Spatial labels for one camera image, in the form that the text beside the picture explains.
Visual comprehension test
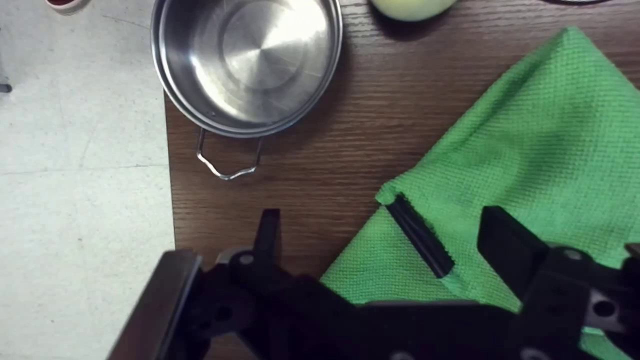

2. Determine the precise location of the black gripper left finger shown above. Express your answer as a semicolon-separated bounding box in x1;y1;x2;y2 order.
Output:
249;206;281;269

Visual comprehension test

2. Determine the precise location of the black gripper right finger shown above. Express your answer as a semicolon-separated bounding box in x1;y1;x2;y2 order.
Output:
475;205;555;316

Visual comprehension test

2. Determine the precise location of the green microfibre cloth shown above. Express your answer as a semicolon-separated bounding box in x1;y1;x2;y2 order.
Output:
318;26;640;360

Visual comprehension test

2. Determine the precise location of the stainless steel pot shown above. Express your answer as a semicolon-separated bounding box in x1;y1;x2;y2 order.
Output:
150;0;345;184

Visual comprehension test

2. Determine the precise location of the yellow ball toy red spot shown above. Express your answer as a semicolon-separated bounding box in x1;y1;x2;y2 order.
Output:
367;0;460;24

